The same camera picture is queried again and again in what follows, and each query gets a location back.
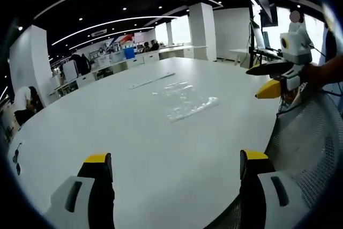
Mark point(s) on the black monitor on stand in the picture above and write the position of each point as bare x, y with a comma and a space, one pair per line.
265, 9

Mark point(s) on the blue storage box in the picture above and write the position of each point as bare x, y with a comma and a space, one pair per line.
129, 53

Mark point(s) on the crinkled clear food packaging bag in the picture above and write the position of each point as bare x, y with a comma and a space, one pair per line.
186, 100

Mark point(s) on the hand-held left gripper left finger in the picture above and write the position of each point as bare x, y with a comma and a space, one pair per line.
88, 186

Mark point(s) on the grey mesh office chair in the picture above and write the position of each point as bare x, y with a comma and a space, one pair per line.
308, 143

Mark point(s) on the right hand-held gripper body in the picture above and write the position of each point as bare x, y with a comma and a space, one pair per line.
296, 48

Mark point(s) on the long white counter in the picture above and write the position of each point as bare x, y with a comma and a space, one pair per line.
139, 57

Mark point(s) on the white desk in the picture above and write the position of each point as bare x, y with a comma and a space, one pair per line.
242, 54

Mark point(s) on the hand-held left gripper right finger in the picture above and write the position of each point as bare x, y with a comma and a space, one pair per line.
257, 186

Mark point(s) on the white square pillar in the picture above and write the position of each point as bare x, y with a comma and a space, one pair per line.
201, 32
29, 65

